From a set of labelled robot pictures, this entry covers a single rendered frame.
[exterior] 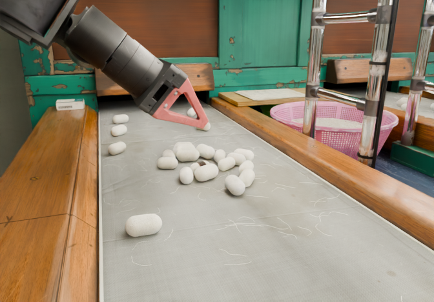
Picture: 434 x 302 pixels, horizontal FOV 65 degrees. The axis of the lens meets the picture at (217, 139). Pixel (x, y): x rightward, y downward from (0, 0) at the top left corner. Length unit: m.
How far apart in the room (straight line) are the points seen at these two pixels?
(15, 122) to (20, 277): 1.53
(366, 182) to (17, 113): 1.58
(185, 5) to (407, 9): 0.74
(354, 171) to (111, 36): 0.34
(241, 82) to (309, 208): 0.64
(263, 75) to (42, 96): 0.59
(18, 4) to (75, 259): 0.26
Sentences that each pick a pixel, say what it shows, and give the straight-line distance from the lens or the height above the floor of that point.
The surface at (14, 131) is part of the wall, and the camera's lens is 1.82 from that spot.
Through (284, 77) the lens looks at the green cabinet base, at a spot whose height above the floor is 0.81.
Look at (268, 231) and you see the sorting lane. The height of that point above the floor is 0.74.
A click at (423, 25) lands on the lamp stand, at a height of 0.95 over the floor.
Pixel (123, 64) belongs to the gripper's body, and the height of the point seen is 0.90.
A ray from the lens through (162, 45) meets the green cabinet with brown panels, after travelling 0.95.
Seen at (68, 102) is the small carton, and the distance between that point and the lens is 0.88.
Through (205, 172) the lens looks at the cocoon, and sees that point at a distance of 0.47.
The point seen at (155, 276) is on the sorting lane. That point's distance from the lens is 0.32.
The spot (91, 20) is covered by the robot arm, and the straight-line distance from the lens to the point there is 0.43.
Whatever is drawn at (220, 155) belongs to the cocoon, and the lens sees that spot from 0.54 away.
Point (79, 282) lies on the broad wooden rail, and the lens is 0.31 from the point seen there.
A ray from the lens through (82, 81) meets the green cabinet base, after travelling 0.93.
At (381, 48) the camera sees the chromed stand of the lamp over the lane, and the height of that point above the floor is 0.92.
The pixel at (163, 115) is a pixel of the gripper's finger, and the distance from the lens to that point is 0.45.
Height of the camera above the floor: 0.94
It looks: 17 degrees down
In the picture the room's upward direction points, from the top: straight up
